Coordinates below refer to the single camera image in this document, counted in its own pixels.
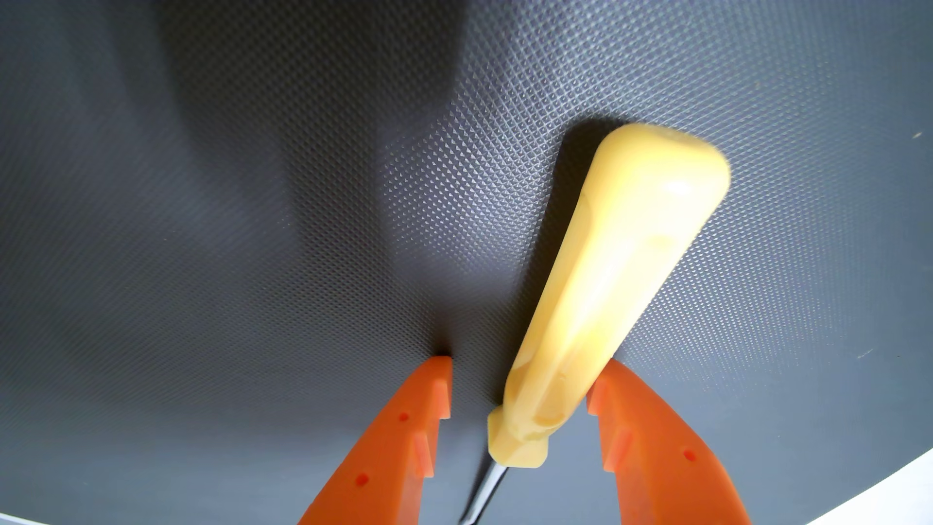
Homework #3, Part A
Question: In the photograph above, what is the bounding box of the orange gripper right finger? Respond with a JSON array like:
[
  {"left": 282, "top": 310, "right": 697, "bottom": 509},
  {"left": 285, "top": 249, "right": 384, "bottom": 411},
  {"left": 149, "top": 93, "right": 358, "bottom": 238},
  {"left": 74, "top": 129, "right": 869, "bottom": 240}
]
[{"left": 586, "top": 358, "right": 752, "bottom": 525}]

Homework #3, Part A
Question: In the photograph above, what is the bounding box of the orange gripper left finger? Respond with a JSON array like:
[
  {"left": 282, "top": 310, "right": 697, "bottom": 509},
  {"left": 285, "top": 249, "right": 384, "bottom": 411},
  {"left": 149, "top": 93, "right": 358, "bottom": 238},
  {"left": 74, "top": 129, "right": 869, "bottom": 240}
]
[{"left": 299, "top": 355, "right": 454, "bottom": 525}]

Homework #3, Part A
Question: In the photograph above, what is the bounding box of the yellow handled screwdriver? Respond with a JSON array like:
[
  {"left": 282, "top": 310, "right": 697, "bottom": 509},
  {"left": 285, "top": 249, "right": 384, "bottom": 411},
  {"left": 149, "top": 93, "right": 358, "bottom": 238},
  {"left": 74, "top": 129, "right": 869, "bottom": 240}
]
[{"left": 458, "top": 122, "right": 733, "bottom": 525}]

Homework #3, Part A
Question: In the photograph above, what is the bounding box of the dark grey textured mat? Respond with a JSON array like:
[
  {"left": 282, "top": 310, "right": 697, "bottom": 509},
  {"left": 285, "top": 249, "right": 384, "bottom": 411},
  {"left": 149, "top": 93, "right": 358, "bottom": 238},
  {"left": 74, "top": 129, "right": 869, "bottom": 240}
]
[{"left": 0, "top": 0, "right": 933, "bottom": 525}]

